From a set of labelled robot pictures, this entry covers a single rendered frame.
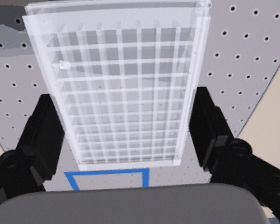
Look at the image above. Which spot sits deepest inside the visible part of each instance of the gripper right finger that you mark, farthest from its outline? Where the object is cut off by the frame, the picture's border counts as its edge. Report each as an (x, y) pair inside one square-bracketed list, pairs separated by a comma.
[(237, 165)]

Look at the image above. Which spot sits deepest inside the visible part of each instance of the blue tape outline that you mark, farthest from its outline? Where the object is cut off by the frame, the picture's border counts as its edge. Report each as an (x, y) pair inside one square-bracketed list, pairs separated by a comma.
[(145, 175)]

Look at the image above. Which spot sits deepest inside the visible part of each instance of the white well plate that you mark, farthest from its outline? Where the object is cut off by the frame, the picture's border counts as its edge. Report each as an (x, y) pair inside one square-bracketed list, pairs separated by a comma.
[(133, 123)]

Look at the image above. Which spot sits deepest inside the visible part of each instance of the grey perforated base plate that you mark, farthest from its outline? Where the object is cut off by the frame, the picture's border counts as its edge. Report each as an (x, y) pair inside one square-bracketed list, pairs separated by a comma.
[(240, 62)]

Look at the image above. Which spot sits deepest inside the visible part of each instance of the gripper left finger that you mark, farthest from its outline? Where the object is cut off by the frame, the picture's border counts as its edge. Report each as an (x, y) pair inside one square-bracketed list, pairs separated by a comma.
[(37, 155)]

